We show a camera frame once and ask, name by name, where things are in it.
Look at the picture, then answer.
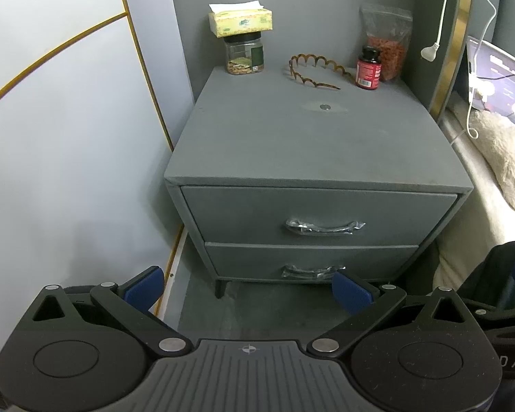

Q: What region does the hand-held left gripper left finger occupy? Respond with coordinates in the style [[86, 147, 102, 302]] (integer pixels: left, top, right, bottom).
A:
[[32, 266, 190, 358]]

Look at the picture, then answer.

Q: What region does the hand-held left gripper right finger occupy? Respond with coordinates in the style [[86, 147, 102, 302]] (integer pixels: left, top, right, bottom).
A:
[[307, 270, 481, 358]]

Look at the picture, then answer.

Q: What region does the grey nightstand drawer, small front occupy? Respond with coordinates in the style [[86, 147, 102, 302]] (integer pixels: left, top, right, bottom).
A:
[[205, 242, 420, 284]]

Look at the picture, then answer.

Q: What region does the bed with beige sheet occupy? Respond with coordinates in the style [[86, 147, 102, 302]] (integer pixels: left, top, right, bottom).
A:
[[433, 103, 515, 293]]

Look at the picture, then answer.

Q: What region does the grey fabric nightstand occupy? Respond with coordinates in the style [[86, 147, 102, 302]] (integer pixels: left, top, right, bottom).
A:
[[164, 66, 474, 299]]

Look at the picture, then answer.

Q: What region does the cream fluffy blanket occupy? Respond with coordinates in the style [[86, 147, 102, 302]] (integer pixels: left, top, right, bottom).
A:
[[472, 109, 515, 215]]

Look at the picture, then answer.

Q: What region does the brown scalloped headband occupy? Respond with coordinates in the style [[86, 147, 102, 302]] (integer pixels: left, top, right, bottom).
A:
[[288, 54, 349, 91]]

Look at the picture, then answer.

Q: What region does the red supplement bottle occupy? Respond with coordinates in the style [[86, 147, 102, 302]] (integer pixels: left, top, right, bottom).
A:
[[355, 46, 382, 91]]

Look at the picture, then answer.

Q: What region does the clear bag of red berries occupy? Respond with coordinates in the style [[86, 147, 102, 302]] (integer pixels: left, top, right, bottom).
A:
[[359, 4, 413, 83]]

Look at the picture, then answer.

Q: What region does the clear jar with black lid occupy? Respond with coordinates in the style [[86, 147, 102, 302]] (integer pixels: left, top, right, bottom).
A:
[[223, 32, 265, 76]]

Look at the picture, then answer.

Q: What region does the open laptop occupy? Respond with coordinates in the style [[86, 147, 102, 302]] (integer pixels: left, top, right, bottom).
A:
[[466, 35, 515, 132]]

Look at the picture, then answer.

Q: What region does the yellow tissue box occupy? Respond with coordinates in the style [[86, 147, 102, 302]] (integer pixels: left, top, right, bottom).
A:
[[208, 0, 274, 38]]

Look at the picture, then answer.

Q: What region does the plastic-wrapped drawer handle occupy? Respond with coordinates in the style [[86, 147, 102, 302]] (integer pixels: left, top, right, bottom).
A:
[[282, 265, 347, 280], [285, 219, 367, 237]]

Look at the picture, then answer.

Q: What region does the thin white charging cable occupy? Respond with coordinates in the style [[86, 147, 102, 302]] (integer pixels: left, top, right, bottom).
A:
[[451, 0, 499, 143]]

